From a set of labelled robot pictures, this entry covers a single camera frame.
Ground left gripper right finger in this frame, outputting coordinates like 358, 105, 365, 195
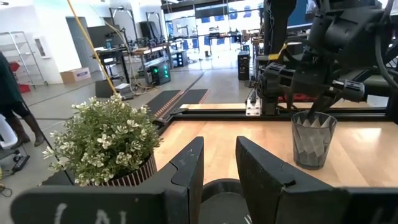
235, 135, 398, 224

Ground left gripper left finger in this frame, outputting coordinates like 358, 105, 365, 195
10, 136, 205, 224

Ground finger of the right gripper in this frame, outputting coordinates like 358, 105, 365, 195
316, 95, 336, 117
305, 94, 322, 121

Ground faceted translucent plastic cup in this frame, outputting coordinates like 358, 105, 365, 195
290, 111, 338, 170

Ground monitor with blue screen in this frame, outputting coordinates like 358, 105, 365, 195
287, 0, 318, 29

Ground black computer tower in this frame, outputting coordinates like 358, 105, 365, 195
237, 50, 251, 82

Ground artificial plant in striped pot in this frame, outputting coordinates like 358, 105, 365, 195
42, 93, 163, 188

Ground black mat with striped edge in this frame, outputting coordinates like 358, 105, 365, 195
145, 89, 185, 118
174, 88, 210, 107

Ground computer with green lights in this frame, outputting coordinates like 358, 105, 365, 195
150, 61, 172, 86

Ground dark grey box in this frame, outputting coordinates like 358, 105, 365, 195
95, 79, 116, 99

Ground wooden workbench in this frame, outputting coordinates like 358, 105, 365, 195
129, 43, 173, 77

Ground black desk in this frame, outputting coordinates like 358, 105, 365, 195
92, 46, 131, 85

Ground pale cardboard box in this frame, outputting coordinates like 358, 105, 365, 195
60, 67, 92, 85

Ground black power strip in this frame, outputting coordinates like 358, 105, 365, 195
12, 154, 31, 173

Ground black desk monitor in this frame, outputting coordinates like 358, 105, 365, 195
87, 24, 125, 49

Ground red chair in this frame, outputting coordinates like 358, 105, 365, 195
8, 61, 32, 95

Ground person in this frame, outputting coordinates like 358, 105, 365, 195
0, 51, 46, 149

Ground metal shelf rack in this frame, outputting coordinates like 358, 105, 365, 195
0, 30, 49, 87

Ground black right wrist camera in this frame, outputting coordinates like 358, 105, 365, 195
323, 17, 376, 63

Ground silver metal bracket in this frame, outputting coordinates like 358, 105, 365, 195
245, 89, 263, 117

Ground black aluminium table frame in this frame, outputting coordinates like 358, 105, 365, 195
42, 90, 398, 187

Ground thick yellow hanging cable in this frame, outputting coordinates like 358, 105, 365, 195
66, 0, 118, 95

